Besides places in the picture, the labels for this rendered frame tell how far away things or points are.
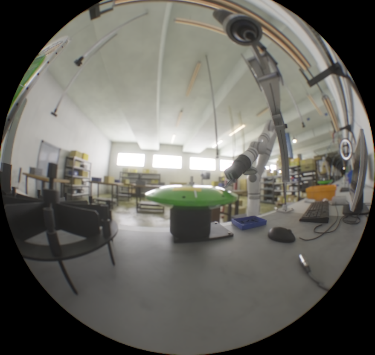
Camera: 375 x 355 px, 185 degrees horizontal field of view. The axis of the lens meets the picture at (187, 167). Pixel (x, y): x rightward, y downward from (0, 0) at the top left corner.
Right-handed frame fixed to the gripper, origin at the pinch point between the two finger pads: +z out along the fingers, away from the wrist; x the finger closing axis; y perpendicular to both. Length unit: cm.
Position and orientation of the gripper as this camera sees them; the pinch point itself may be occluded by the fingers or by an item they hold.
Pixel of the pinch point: (223, 188)
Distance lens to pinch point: 48.0
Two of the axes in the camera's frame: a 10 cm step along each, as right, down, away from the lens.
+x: 3.6, -1.2, -9.2
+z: -7.8, 5.1, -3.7
